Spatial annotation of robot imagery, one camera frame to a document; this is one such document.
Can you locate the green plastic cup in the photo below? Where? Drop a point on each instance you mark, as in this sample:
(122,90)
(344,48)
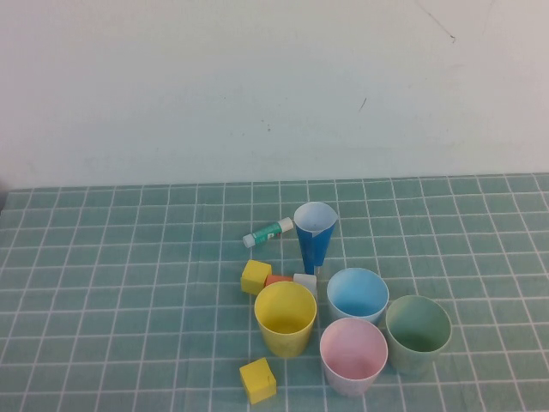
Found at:
(412,365)

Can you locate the yellow plastic cup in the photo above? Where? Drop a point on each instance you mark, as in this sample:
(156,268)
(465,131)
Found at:
(283,343)

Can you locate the blue plastic cup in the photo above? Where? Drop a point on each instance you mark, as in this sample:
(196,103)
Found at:
(356,296)

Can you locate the yellow foam cube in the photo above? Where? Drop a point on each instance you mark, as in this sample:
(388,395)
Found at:
(257,382)
(255,276)

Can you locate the pink plastic cup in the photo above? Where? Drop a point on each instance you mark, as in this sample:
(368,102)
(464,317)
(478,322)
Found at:
(351,349)

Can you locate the green checked tablecloth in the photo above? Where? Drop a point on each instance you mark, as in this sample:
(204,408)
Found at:
(128,300)

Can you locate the pale blue foam cube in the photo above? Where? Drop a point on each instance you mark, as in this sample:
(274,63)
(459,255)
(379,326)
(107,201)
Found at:
(305,281)

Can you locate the green white glue stick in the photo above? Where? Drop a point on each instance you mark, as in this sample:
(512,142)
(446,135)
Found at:
(268,234)

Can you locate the blue paper cone cup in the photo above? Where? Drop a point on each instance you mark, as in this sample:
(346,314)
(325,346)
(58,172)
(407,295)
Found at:
(315,251)

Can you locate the orange foam cube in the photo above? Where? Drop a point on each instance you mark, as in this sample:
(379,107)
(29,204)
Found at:
(279,280)

